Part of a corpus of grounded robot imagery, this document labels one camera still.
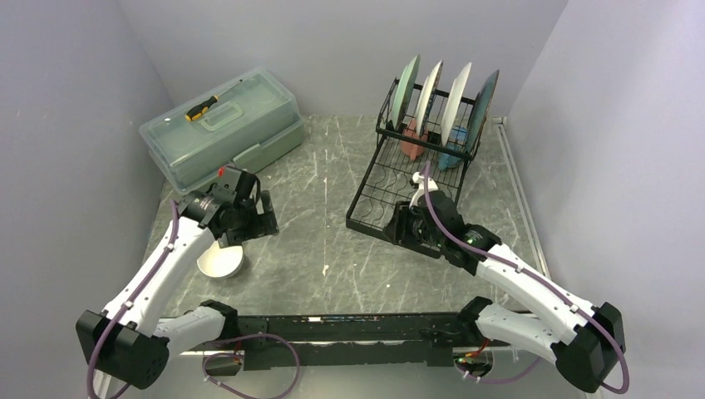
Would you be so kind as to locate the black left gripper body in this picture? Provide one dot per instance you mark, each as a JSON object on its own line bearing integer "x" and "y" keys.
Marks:
{"x": 245, "y": 224}

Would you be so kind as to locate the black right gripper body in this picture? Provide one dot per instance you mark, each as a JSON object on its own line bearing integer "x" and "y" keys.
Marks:
{"x": 420, "y": 232}

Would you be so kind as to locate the white ceramic bowl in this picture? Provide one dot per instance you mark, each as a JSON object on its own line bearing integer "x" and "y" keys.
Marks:
{"x": 220, "y": 263}

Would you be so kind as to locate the pink ceramic mug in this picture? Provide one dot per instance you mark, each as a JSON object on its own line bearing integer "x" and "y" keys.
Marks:
{"x": 412, "y": 150}

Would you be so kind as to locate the black wire dish rack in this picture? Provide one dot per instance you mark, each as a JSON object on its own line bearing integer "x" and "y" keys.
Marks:
{"x": 388, "y": 176}

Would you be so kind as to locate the red teal flower plate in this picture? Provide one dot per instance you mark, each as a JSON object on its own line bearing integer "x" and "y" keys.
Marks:
{"x": 453, "y": 102}

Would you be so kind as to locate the red teal rimmed plate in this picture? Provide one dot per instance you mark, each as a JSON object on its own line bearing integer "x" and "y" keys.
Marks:
{"x": 424, "y": 99}

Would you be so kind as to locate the dark blue speckled plate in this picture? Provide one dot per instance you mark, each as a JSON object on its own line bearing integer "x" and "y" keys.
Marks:
{"x": 479, "y": 112}

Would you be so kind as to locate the light blue flower plate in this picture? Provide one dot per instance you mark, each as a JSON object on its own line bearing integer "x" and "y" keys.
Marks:
{"x": 404, "y": 91}

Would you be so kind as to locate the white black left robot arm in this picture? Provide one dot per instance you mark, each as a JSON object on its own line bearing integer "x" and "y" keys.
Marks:
{"x": 126, "y": 339}

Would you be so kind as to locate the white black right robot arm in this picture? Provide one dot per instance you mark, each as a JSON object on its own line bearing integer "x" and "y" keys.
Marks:
{"x": 583, "y": 341}

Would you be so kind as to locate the green translucent plastic storage box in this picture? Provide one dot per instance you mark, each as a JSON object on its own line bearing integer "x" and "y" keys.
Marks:
{"x": 251, "y": 127}

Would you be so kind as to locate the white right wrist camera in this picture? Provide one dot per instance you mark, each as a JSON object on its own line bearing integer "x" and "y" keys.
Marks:
{"x": 423, "y": 185}

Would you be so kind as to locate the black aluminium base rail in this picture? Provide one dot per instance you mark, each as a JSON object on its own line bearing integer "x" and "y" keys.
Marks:
{"x": 433, "y": 339}

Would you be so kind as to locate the yellow black handled screwdriver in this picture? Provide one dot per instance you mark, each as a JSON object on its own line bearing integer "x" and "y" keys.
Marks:
{"x": 198, "y": 111}

